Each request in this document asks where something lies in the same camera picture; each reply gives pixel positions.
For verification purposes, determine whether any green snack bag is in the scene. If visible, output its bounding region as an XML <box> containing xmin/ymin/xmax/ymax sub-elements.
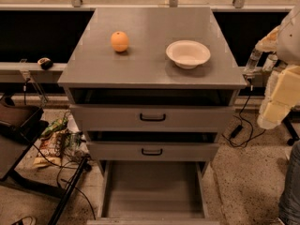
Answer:
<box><xmin>41</xmin><ymin>118</ymin><xmax>68</xmax><ymax>138</ymax></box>

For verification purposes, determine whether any grey top drawer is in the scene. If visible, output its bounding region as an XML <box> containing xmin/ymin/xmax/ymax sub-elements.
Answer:
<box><xmin>70</xmin><ymin>105</ymin><xmax>234</xmax><ymax>132</ymax></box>

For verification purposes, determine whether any dark drink bottle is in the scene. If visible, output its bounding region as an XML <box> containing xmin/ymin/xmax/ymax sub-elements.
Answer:
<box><xmin>262</xmin><ymin>53</ymin><xmax>278</xmax><ymax>72</ymax></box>

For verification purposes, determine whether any grey bottom drawer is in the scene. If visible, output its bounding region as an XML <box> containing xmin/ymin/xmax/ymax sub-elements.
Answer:
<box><xmin>86</xmin><ymin>161</ymin><xmax>220</xmax><ymax>225</ymax></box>

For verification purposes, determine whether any clear water bottle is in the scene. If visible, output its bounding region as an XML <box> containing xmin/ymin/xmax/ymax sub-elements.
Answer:
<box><xmin>244</xmin><ymin>49</ymin><xmax>263</xmax><ymax>74</ymax></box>

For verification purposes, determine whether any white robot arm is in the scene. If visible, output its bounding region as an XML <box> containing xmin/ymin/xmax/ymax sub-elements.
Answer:
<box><xmin>255</xmin><ymin>4</ymin><xmax>300</xmax><ymax>129</ymax></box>

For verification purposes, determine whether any brown snack bag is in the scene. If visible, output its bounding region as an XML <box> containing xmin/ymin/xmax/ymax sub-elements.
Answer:
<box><xmin>33</xmin><ymin>130</ymin><xmax>66</xmax><ymax>168</ymax></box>

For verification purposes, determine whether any grey middle drawer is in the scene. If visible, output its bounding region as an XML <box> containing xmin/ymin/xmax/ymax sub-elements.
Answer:
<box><xmin>87</xmin><ymin>142</ymin><xmax>219</xmax><ymax>161</ymax></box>

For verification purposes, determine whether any black power adapter cable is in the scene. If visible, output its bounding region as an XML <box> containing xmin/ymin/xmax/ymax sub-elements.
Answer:
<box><xmin>221</xmin><ymin>78</ymin><xmax>266</xmax><ymax>149</ymax></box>

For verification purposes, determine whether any orange fruit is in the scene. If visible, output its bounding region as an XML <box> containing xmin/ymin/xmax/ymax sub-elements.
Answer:
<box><xmin>111</xmin><ymin>31</ymin><xmax>129</xmax><ymax>53</ymax></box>

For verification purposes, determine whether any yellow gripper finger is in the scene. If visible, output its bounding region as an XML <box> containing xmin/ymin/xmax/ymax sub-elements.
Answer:
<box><xmin>257</xmin><ymin>65</ymin><xmax>300</xmax><ymax>129</ymax></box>
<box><xmin>255</xmin><ymin>26</ymin><xmax>278</xmax><ymax>53</ymax></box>

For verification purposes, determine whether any person leg in jeans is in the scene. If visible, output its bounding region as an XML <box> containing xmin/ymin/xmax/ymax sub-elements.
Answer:
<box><xmin>278</xmin><ymin>142</ymin><xmax>300</xmax><ymax>225</ymax></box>

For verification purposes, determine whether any shoe with white stripes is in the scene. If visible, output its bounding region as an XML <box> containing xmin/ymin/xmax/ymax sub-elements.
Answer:
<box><xmin>11</xmin><ymin>217</ymin><xmax>37</xmax><ymax>225</ymax></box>

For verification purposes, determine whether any small black yellow device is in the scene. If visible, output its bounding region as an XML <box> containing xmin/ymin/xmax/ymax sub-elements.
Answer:
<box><xmin>37</xmin><ymin>57</ymin><xmax>53</xmax><ymax>70</ymax></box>

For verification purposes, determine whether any black table leg with caster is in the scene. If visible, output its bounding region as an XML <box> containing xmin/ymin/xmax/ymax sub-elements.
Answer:
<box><xmin>283</xmin><ymin>116</ymin><xmax>299</xmax><ymax>146</ymax></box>

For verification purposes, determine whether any black cart frame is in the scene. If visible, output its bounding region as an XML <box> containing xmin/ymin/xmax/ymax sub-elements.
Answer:
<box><xmin>0</xmin><ymin>95</ymin><xmax>87</xmax><ymax>225</ymax></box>

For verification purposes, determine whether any grey drawer cabinet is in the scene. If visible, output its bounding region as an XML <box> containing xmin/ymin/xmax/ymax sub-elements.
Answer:
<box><xmin>57</xmin><ymin>7</ymin><xmax>248</xmax><ymax>178</ymax></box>

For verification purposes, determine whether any white bowl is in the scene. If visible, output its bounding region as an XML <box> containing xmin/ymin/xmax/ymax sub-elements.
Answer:
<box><xmin>166</xmin><ymin>40</ymin><xmax>211</xmax><ymax>69</ymax></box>

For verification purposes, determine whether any grey drawer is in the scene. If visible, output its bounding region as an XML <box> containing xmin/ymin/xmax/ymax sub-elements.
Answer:
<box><xmin>70</xmin><ymin>105</ymin><xmax>234</xmax><ymax>132</ymax></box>
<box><xmin>87</xmin><ymin>142</ymin><xmax>219</xmax><ymax>161</ymax></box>
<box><xmin>86</xmin><ymin>161</ymin><xmax>220</xmax><ymax>225</ymax></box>

